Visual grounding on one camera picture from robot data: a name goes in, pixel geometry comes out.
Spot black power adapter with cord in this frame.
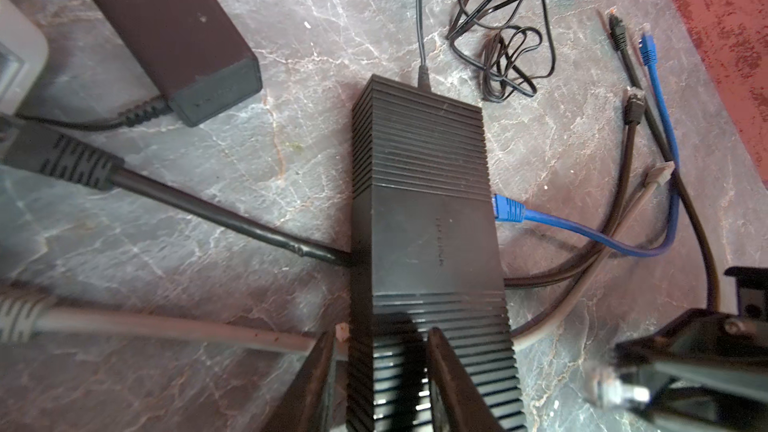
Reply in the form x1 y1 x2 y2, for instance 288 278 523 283
24 0 263 132

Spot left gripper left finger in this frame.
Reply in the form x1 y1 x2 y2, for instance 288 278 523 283
262 331 337 432

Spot black ethernet cable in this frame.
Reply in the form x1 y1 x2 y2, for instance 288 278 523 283
0 112 355 268
503 8 721 313

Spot grey thin cable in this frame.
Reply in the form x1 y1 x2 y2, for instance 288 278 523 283
0 160 676 356

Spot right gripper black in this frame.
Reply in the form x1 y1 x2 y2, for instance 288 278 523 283
584 266 768 431

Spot black rectangular box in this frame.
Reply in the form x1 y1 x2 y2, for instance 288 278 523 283
346 75 527 431

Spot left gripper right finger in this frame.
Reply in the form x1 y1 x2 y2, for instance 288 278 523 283
426 327 503 432

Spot blue ethernet cable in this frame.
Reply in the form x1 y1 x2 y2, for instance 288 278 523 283
491 22 682 259

